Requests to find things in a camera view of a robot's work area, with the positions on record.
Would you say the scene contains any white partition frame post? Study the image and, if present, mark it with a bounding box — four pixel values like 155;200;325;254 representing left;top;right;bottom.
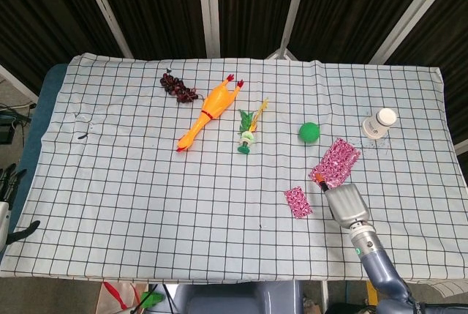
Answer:
77;0;135;59
265;0;312;61
0;64;39;106
368;0;456;65
196;0;222;58

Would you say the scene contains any dark red grape bunch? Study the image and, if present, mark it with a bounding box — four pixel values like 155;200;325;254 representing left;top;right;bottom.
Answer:
159;72;200;105

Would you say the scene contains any dark equipment with cables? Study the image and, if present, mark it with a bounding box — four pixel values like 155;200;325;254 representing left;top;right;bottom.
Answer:
0;103;37;146

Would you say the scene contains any red white bag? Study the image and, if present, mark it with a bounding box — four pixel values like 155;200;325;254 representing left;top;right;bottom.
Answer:
95;280;149;314

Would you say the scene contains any green plastic object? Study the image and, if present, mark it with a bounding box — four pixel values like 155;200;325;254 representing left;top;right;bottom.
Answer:
140;290;165;310

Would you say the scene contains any green base feather shuttlecock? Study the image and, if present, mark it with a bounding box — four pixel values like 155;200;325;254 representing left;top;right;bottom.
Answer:
235;97;270;155

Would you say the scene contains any orange rubber chicken toy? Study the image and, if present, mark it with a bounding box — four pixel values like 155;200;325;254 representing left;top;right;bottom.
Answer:
175;74;245;153

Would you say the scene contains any small pink patterned sponge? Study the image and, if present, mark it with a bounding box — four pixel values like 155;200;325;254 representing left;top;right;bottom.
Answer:
284;186;314;220

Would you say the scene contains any green ball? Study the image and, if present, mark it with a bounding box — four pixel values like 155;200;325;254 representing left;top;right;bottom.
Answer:
298;122;322;144

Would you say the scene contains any white paper cup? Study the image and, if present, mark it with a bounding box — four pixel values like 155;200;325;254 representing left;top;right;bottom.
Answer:
361;108;399;142

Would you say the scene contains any grey blue robot torso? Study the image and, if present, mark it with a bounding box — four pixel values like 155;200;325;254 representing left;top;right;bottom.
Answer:
171;279;304;314

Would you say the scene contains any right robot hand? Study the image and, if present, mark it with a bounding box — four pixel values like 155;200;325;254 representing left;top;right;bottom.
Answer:
314;173;371;229

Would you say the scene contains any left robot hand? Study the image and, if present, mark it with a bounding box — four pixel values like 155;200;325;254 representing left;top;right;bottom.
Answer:
0;165;41;247

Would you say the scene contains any white table leg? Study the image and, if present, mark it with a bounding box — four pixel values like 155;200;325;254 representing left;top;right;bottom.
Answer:
320;280;329;314

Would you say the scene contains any white black grid tablecloth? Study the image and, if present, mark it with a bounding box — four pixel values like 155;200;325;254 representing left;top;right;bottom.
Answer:
0;52;468;285

